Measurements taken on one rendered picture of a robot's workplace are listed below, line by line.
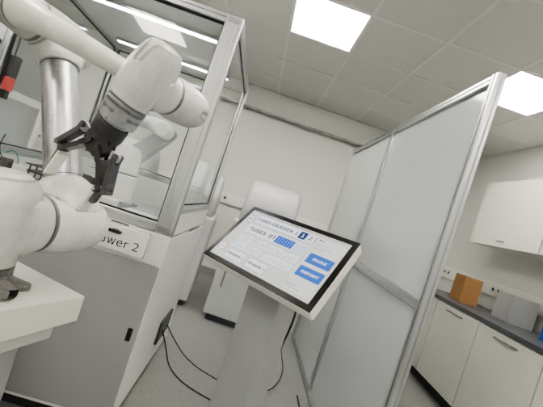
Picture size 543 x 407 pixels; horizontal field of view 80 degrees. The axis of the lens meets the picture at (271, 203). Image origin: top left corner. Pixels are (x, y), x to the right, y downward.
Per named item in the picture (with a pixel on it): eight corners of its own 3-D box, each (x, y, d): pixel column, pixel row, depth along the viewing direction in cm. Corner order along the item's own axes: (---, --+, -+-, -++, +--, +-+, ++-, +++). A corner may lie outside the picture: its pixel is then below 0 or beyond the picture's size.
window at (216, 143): (179, 205, 150) (238, 31, 150) (178, 204, 150) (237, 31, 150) (208, 203, 236) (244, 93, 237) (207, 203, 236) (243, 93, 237)
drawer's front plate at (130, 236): (141, 258, 143) (149, 235, 143) (77, 238, 142) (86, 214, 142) (142, 258, 145) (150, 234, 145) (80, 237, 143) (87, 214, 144)
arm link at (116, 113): (127, 107, 68) (111, 130, 69) (153, 119, 77) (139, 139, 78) (101, 82, 70) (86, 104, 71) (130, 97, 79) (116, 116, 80)
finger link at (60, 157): (59, 152, 76) (57, 149, 77) (44, 174, 78) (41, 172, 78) (70, 153, 79) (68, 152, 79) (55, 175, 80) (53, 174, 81)
